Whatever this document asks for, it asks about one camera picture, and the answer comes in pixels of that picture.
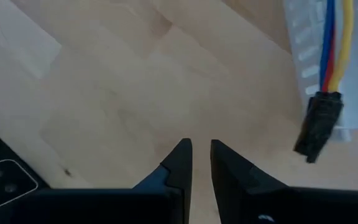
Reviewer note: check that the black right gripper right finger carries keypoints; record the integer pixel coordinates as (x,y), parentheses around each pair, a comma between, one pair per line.
(291,205)

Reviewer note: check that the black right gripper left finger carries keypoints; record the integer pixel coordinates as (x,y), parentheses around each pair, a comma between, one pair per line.
(120,205)

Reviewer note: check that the white duct cover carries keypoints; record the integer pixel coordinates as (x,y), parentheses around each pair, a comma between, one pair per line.
(11,31)

